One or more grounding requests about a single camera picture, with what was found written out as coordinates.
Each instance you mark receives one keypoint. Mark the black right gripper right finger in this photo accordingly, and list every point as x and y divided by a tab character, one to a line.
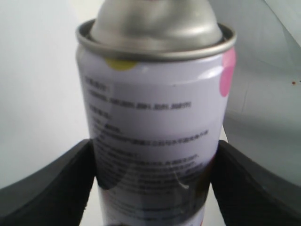
250	195

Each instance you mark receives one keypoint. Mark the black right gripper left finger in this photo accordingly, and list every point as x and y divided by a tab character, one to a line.
55	195

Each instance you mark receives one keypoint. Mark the white spray paint can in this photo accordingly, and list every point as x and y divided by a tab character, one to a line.
155	75

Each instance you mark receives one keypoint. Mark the white backdrop cloth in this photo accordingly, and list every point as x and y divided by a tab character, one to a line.
263	115

